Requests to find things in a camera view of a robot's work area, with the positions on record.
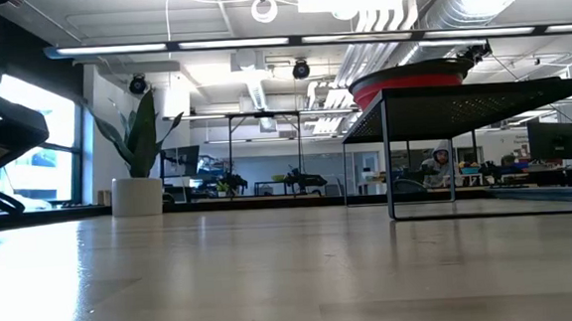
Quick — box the red collapsible colander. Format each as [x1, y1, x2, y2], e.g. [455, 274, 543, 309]
[347, 56, 479, 111]

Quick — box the green snake plant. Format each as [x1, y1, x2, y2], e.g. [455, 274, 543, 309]
[82, 86, 189, 183]

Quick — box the white plant pot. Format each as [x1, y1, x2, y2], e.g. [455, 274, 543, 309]
[110, 175, 166, 219]

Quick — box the small background potted plant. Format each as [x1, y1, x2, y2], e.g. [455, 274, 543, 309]
[215, 171, 249, 199]

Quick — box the black round ceiling spotlight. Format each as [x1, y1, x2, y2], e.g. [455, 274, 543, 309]
[291, 58, 312, 80]
[126, 73, 149, 95]

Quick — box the small black monitor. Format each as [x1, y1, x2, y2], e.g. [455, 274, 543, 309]
[159, 144, 203, 179]

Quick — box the black office chair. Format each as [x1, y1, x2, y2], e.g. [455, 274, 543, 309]
[390, 176, 428, 195]

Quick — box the white globe ceiling lamp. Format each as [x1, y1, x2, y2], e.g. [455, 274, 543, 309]
[249, 0, 280, 25]

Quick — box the black overhead light bar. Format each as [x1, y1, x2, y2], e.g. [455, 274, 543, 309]
[43, 13, 572, 68]

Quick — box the person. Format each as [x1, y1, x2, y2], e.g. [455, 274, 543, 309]
[418, 139, 456, 189]

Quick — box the black perforated metal stand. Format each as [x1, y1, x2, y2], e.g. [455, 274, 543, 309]
[339, 76, 572, 228]

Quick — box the large black monitor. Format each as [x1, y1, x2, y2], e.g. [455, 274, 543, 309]
[525, 118, 572, 165]

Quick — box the black metal frame table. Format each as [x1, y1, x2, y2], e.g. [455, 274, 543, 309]
[222, 106, 307, 178]

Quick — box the silver air duct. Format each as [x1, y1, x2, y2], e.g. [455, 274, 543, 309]
[340, 0, 540, 79]

